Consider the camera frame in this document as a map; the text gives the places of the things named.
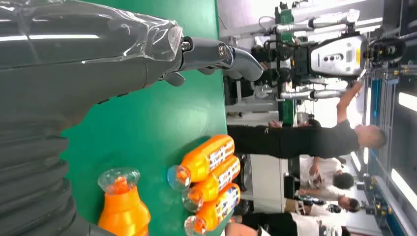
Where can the orange detergent bottle blue cap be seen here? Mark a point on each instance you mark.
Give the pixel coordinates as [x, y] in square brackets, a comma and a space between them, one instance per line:
[202, 159]

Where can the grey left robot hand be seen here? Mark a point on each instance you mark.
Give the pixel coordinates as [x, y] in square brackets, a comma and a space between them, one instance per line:
[71, 65]

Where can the seated person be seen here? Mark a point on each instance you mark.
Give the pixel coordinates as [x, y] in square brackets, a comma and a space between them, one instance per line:
[312, 224]

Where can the orange detergent bottle clear cap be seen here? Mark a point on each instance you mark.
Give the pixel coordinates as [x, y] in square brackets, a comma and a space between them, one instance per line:
[213, 183]
[123, 211]

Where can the standing person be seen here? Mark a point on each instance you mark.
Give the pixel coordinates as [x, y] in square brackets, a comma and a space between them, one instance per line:
[293, 141]

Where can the orange Tide detergent bottle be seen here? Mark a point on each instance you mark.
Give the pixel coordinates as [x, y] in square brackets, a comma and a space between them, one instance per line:
[213, 211]

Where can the background humanoid robot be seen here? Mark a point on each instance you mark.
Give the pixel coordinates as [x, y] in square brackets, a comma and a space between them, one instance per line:
[338, 57]

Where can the green metal stand frame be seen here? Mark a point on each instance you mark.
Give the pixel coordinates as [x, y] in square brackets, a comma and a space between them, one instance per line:
[286, 19]

